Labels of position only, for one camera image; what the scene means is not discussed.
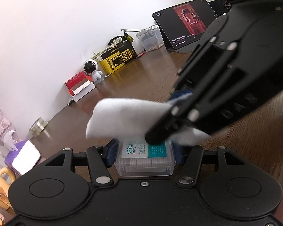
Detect clear dental floss box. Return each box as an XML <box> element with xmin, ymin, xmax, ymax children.
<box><xmin>114</xmin><ymin>139</ymin><xmax>175</xmax><ymax>177</ymax></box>

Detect white wipe cloth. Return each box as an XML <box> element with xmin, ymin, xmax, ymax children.
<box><xmin>85</xmin><ymin>97</ymin><xmax>212</xmax><ymax>147</ymax></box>

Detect clear plastic food container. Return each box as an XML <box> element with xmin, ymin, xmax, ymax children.
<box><xmin>136</xmin><ymin>25</ymin><xmax>164</xmax><ymax>52</ymax></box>

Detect clear tape roll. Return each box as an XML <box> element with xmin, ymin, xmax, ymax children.
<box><xmin>29</xmin><ymin>117</ymin><xmax>48</xmax><ymax>137</ymax></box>

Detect tablet with dark case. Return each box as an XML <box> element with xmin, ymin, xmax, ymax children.
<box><xmin>152</xmin><ymin>0</ymin><xmax>218</xmax><ymax>54</ymax></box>

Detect red white open box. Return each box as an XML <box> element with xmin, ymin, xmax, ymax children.
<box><xmin>65</xmin><ymin>71</ymin><xmax>95</xmax><ymax>105</ymax></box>

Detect yellow black battery box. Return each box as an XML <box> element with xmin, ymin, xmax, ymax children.
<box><xmin>98</xmin><ymin>40</ymin><xmax>137</xmax><ymax>74</ymax></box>

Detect purple tissue pack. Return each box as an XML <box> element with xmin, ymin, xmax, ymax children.
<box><xmin>3</xmin><ymin>130</ymin><xmax>41</xmax><ymax>176</ymax></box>

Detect white astronaut figurine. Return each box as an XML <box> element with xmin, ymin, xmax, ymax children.
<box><xmin>83</xmin><ymin>59</ymin><xmax>103</xmax><ymax>82</ymax></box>

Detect yellow bear mug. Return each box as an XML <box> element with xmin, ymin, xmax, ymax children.
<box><xmin>0</xmin><ymin>167</ymin><xmax>16</xmax><ymax>196</ymax></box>

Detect purple textured vase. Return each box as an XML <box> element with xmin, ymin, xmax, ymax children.
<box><xmin>0</xmin><ymin>105</ymin><xmax>17</xmax><ymax>147</ymax></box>

